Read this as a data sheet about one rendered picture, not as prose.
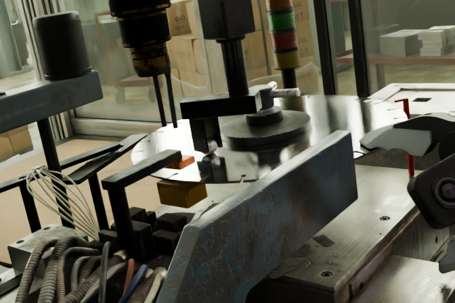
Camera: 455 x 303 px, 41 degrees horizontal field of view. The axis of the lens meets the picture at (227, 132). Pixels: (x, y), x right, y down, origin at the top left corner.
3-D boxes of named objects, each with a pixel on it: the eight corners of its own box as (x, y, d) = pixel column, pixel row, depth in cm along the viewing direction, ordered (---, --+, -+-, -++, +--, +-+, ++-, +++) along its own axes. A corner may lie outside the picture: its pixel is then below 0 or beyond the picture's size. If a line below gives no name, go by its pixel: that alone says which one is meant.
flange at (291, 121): (221, 125, 79) (218, 107, 78) (306, 112, 78) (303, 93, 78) (219, 150, 68) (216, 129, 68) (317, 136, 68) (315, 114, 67)
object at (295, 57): (284, 64, 104) (281, 47, 104) (306, 63, 102) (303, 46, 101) (269, 70, 101) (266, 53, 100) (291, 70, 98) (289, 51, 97)
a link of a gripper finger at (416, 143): (387, 130, 66) (467, 144, 59) (353, 147, 62) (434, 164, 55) (385, 103, 65) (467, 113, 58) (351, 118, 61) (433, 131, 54)
